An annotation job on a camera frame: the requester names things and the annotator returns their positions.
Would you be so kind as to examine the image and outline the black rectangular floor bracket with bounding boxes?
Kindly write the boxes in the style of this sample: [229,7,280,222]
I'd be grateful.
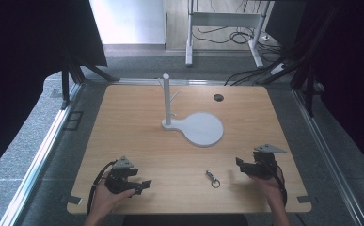
[63,110,85,132]

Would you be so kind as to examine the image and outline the white metal desk frame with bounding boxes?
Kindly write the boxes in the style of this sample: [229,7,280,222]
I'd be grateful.
[184,0,271,69]

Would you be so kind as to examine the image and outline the black curtain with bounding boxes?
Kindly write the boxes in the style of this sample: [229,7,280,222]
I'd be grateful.
[265,0,364,177]
[0,0,108,183]

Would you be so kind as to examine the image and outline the aluminium rail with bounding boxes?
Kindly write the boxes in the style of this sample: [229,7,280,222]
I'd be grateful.
[0,82,84,226]
[292,89,364,226]

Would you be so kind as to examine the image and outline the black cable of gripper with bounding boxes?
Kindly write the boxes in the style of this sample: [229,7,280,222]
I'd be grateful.
[87,160,118,215]
[273,163,289,207]

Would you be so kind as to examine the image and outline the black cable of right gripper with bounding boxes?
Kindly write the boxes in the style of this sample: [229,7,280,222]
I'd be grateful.
[273,163,289,207]

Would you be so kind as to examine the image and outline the white power strip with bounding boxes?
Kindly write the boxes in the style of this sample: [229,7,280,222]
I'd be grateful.
[269,63,287,76]

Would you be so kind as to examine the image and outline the black metal stand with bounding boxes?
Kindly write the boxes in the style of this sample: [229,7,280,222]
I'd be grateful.
[258,8,328,118]
[59,46,120,111]

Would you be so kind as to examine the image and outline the metal keyring with clasp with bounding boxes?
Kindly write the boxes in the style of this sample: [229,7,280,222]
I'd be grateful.
[205,169,222,189]

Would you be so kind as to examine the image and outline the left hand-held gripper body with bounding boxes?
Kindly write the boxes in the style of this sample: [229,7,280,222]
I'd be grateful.
[104,155,139,195]

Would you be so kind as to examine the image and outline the person's left hand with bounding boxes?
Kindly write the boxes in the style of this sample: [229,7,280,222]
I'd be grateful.
[89,175,137,218]

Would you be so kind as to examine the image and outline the black floor cables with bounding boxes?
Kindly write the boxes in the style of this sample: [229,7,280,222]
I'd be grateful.
[191,0,296,87]

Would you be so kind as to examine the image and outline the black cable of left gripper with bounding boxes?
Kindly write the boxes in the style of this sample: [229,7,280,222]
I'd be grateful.
[87,160,118,215]

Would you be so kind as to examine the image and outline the white key stand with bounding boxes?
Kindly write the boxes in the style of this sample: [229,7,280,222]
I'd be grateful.
[158,73,225,149]

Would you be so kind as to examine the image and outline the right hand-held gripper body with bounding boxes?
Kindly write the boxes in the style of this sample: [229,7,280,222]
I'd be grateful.
[243,143,288,181]

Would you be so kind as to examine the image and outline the person's right hand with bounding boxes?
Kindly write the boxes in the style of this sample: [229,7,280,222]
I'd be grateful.
[248,168,287,205]

